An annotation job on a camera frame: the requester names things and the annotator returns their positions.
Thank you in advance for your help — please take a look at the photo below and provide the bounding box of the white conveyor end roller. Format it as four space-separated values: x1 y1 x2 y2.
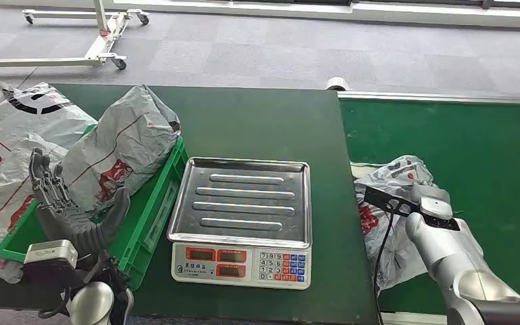
326 77 349 92

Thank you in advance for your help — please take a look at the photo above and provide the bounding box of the grey plastic mailer package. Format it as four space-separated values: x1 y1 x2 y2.
353 155 438 295
0 133 69 285
61 84 181 213

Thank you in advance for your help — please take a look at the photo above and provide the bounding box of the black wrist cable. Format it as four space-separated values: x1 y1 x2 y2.
372 211 396 325
37 269 131 325

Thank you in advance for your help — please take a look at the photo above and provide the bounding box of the white wheeled stand frame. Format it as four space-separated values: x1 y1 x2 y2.
0 0 150 75

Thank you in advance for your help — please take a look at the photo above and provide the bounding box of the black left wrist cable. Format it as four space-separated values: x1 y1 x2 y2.
37 269 131 325

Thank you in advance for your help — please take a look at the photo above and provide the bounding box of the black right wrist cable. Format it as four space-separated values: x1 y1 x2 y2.
372 211 396 325

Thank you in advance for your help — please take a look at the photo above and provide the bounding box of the electronic scale with steel tray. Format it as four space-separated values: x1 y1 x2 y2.
167 156 312 290

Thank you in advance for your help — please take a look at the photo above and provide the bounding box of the green plastic crate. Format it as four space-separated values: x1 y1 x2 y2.
0 125 189 291

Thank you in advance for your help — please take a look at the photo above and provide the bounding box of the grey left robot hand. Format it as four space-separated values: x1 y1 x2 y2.
28 148 131 261

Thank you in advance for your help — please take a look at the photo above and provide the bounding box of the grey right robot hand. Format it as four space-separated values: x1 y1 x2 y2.
410 180 454 221

